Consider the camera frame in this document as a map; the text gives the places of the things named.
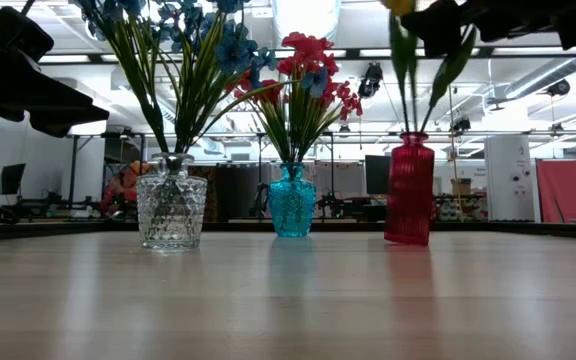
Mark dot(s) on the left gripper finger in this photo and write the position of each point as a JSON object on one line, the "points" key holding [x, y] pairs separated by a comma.
{"points": [[48, 92], [73, 120]]}

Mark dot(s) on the coral partition panel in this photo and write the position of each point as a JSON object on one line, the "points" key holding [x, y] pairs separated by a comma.
{"points": [[563, 192]]}

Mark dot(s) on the large black monitor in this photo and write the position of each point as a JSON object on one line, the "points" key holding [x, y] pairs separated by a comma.
{"points": [[377, 175]]}

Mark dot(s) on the clear faceted glass vase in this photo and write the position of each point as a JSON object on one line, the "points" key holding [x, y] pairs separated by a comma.
{"points": [[170, 210]]}

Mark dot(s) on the small black monitor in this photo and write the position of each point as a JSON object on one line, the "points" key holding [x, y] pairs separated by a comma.
{"points": [[12, 177]]}

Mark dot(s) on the blue artificial flower bunch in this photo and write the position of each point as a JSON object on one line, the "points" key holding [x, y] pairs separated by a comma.
{"points": [[138, 75], [233, 50]]}

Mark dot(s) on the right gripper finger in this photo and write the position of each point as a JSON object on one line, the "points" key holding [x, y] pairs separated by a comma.
{"points": [[443, 30], [513, 17]]}

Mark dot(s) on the red ribbed glass vase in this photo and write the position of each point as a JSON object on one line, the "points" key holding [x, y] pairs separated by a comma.
{"points": [[410, 190]]}

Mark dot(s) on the black partition panel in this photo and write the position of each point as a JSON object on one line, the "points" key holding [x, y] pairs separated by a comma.
{"points": [[238, 192]]}

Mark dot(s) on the white tower cabinet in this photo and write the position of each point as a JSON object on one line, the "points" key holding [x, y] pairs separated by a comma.
{"points": [[510, 175]]}

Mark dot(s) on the teal glass vase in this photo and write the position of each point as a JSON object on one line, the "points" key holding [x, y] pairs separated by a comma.
{"points": [[293, 205]]}

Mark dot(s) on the black ceiling camera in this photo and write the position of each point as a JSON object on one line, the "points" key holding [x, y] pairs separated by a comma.
{"points": [[370, 80], [559, 87]]}

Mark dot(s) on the silver ceiling duct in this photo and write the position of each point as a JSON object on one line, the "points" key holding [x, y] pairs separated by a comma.
{"points": [[308, 20]]}

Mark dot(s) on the black overhead frame bar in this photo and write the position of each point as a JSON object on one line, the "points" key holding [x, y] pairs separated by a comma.
{"points": [[353, 53]]}

